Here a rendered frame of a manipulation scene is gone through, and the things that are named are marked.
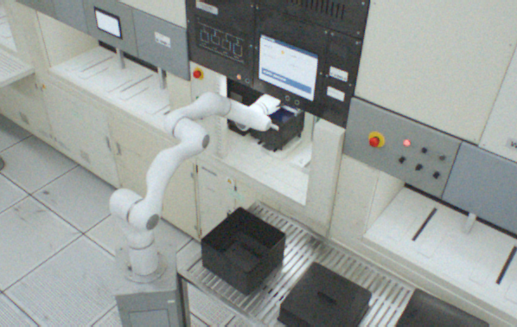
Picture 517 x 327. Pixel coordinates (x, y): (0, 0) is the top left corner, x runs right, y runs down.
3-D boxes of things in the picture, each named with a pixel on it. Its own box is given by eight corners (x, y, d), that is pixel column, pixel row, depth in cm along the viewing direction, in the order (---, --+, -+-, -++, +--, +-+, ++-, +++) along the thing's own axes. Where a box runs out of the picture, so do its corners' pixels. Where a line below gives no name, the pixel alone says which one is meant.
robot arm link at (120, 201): (139, 254, 219) (131, 214, 204) (110, 233, 228) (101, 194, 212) (160, 237, 227) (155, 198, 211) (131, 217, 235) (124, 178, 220)
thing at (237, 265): (239, 230, 256) (239, 205, 245) (284, 259, 244) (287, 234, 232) (201, 265, 239) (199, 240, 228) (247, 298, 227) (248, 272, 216)
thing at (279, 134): (247, 139, 288) (248, 91, 268) (269, 123, 301) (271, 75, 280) (284, 157, 277) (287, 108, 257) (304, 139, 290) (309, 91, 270)
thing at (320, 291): (276, 319, 219) (277, 300, 210) (311, 273, 238) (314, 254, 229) (338, 357, 206) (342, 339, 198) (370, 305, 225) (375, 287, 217)
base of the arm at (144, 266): (122, 285, 230) (116, 258, 218) (124, 252, 244) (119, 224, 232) (166, 281, 232) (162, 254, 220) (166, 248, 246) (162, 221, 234)
